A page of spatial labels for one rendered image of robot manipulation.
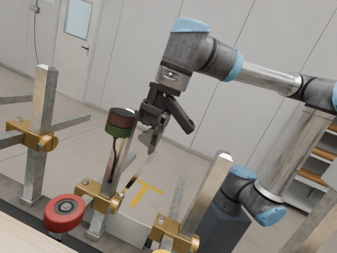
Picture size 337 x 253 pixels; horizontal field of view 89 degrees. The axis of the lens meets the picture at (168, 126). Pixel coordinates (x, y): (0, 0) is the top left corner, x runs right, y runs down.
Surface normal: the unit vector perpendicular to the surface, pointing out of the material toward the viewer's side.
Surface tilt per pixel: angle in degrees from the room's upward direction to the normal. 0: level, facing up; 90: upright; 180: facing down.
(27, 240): 0
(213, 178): 90
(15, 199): 0
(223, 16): 90
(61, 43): 90
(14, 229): 0
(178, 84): 91
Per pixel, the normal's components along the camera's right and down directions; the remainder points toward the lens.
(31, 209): 0.34, -0.89
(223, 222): 0.22, 0.39
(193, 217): -0.21, 0.25
